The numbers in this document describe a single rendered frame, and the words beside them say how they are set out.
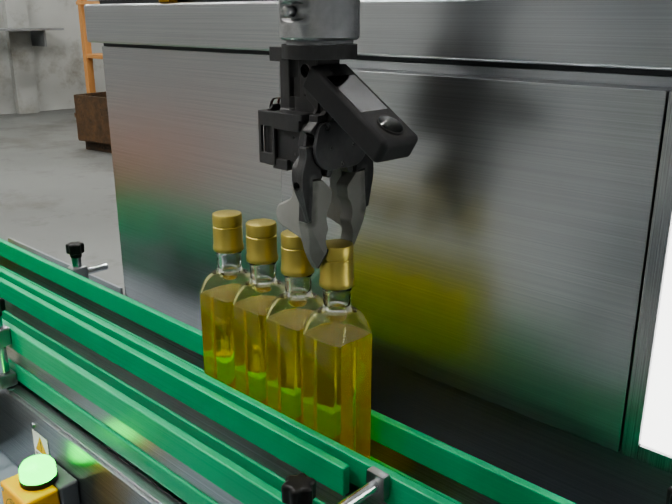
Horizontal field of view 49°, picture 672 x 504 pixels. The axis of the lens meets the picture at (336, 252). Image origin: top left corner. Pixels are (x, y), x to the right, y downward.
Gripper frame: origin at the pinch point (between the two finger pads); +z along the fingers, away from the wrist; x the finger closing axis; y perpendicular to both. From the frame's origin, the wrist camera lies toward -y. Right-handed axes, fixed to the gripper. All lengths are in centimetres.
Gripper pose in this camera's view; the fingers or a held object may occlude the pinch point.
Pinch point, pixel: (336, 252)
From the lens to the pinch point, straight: 73.8
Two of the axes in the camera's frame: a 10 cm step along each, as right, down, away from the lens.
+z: 0.0, 9.5, 3.1
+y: -7.2, -2.1, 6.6
